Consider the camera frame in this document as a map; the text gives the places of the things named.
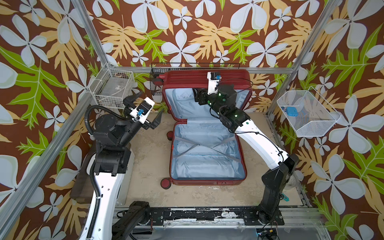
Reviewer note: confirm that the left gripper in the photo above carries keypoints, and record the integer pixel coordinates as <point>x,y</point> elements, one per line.
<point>127,102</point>

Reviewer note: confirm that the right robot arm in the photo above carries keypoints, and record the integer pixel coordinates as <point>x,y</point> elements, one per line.
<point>280,164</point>

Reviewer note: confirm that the teal flat tool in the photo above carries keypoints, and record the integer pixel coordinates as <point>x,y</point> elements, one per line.
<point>284,198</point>

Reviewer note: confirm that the white mesh basket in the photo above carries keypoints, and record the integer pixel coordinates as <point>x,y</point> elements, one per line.
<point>316,115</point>

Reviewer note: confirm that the brown plastic storage box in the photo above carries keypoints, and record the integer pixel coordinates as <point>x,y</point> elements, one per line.
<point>82,191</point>

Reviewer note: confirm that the white wire basket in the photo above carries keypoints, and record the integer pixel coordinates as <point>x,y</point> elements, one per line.
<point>111,86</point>

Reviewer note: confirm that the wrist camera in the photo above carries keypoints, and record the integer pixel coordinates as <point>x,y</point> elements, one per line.
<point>141,112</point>
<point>214,79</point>

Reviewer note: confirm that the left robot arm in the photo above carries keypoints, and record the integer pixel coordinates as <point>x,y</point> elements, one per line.
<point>112,133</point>

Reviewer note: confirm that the red hard-shell suitcase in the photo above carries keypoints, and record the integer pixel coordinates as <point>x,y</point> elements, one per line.
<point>203,152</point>

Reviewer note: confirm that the black wire basket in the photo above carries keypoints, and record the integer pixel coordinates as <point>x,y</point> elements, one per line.
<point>157,69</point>

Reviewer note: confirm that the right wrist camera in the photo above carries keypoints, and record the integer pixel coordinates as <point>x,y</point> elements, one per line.
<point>214,79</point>

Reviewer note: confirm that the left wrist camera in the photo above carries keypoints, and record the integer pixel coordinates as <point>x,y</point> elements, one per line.
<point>141,112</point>

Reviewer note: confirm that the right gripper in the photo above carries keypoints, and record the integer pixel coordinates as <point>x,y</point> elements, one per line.
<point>204,93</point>

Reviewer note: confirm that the blue object in basket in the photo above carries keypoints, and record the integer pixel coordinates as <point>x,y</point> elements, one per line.
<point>291,111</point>

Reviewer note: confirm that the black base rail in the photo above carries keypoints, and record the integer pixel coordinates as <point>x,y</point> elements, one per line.
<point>247,215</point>

